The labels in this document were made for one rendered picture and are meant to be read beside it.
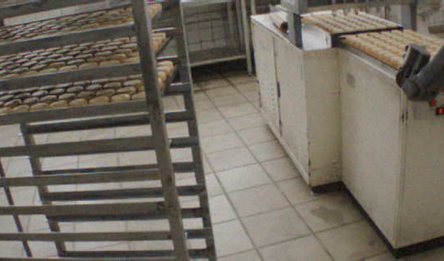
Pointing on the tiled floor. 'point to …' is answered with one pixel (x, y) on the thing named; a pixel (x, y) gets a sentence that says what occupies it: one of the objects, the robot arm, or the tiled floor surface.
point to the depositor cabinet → (301, 101)
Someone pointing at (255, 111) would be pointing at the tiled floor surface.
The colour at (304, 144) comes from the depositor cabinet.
